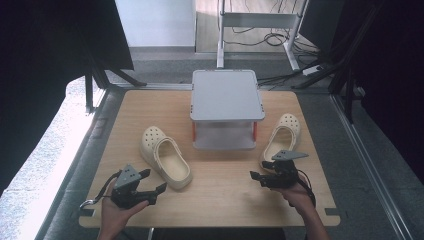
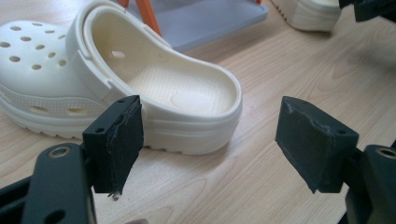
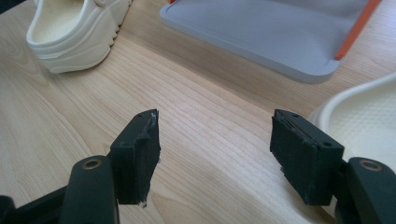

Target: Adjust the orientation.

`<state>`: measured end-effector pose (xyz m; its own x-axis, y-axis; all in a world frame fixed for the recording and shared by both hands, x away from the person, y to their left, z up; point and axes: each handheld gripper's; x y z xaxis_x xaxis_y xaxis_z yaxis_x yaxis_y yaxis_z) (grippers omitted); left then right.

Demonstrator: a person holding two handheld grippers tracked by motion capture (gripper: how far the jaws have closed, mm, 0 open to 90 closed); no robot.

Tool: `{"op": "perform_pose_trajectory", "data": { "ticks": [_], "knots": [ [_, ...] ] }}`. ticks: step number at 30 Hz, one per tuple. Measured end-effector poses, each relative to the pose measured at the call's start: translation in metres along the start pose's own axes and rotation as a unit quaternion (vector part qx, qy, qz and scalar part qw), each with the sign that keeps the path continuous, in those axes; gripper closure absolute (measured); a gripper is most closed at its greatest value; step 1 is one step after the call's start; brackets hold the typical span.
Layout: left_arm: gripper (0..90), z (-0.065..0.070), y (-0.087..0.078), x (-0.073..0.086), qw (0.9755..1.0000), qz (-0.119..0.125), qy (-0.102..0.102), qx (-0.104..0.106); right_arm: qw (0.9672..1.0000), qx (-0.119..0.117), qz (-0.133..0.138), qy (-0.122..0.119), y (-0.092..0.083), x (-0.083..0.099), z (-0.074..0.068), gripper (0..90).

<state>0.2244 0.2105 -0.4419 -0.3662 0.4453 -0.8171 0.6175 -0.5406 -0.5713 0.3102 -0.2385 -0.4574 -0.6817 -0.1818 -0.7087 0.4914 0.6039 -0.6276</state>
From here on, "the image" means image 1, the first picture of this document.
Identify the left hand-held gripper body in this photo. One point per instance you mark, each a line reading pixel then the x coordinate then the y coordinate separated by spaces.
pixel 127 178

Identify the person's left hand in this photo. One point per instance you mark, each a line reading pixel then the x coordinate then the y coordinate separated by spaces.
pixel 115 216

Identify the black stand legs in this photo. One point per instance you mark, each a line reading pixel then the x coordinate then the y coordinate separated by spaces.
pixel 348 100
pixel 89 90

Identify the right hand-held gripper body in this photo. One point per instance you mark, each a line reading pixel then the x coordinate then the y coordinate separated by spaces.
pixel 283 175

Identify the person's right hand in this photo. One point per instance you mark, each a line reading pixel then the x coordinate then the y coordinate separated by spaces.
pixel 298 196

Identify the cream perforated clog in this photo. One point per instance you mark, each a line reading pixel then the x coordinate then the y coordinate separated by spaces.
pixel 283 140
pixel 166 160

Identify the white metal stand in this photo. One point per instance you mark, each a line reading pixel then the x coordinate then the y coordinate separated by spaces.
pixel 253 20

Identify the white power strip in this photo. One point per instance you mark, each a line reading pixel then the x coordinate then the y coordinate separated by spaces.
pixel 311 70

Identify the grey two-tier shoe rack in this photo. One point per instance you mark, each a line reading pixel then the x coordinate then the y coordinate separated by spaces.
pixel 225 96

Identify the metal floor rail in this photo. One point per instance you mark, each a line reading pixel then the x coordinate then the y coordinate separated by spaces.
pixel 370 166

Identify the black curtain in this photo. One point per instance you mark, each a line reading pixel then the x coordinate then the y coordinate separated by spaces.
pixel 393 66
pixel 40 66

